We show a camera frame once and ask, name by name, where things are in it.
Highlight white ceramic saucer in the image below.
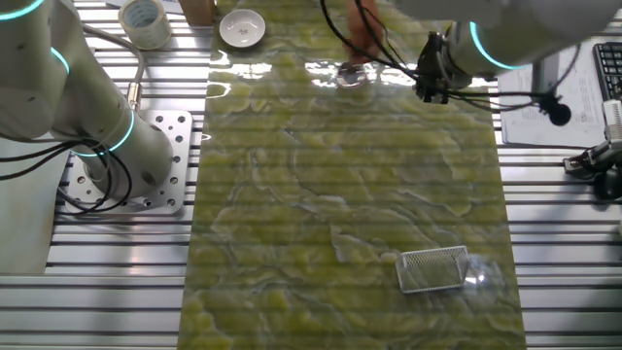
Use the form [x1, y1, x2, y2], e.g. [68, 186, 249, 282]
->
[218, 8, 267, 49]

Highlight clear tape roll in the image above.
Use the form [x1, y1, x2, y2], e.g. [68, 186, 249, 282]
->
[118, 0, 174, 52]

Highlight black keyboard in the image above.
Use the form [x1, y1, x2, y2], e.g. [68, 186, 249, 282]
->
[592, 41, 622, 102]

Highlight clear glass bowl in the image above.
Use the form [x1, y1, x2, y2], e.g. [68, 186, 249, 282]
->
[461, 255, 506, 298]

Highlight printed list paper sheet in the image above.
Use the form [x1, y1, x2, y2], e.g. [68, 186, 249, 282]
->
[494, 38, 607, 150]

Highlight person's left hand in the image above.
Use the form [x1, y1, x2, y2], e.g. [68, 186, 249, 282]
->
[344, 0, 385, 66]

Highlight black round knob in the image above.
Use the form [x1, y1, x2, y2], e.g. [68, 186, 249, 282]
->
[546, 99, 573, 127]

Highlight grey flexible conduit hose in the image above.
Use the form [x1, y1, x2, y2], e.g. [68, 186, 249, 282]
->
[80, 23, 147, 111]

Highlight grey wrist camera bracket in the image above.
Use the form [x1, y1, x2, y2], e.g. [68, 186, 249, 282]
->
[531, 52, 560, 106]

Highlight green marble pattern mat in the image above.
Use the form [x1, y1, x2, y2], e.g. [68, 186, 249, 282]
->
[177, 0, 529, 350]

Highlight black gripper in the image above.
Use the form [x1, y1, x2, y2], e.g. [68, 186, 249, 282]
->
[412, 32, 451, 105]

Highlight wooden block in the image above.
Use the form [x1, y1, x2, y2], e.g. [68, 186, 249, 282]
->
[178, 0, 217, 28]

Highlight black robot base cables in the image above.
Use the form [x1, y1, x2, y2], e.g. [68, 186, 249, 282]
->
[0, 137, 135, 215]

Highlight black gripper cable bundle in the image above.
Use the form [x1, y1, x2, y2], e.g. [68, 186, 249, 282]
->
[318, 0, 582, 116]

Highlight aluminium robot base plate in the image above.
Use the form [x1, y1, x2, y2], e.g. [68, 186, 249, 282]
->
[60, 109, 194, 217]

